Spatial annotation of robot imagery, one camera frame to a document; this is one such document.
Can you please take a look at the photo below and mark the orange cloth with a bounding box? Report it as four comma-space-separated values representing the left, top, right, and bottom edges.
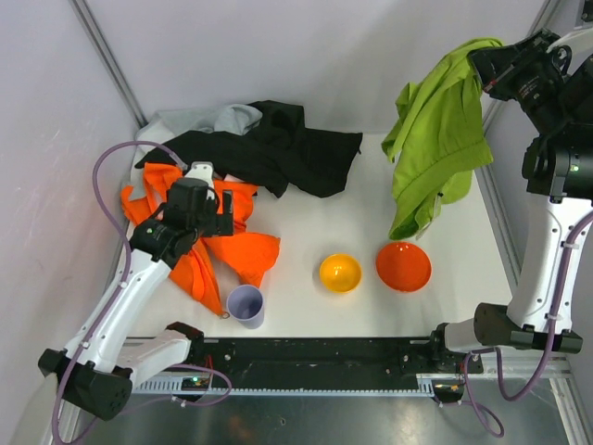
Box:
120, 163, 281, 316

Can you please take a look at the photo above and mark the black cloth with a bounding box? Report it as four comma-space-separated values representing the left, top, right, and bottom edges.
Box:
131, 100, 362, 197

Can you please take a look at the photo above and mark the lime green cloth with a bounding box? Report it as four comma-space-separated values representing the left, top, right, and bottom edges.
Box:
381, 38, 502, 240

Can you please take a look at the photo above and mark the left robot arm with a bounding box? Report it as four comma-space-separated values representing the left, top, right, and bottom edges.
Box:
38, 178, 233, 421

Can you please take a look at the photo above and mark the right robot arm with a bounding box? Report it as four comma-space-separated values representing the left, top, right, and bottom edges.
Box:
426, 28, 592, 364

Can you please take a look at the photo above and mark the lilac cup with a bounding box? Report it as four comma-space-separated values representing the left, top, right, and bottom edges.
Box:
226, 285, 264, 329

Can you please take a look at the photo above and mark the grey hoodie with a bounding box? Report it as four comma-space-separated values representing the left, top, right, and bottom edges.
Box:
135, 104, 263, 144

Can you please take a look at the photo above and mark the yellow bowl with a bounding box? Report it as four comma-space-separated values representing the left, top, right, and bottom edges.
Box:
319, 253, 362, 294

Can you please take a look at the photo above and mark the orange bowl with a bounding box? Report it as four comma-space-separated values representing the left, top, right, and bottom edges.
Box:
375, 241, 432, 293

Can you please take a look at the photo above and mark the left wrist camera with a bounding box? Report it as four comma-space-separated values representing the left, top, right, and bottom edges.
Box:
184, 161, 214, 188

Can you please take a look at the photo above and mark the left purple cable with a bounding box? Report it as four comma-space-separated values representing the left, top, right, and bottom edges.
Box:
49, 141, 233, 445

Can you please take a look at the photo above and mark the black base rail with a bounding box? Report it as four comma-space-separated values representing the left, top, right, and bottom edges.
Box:
152, 336, 483, 391

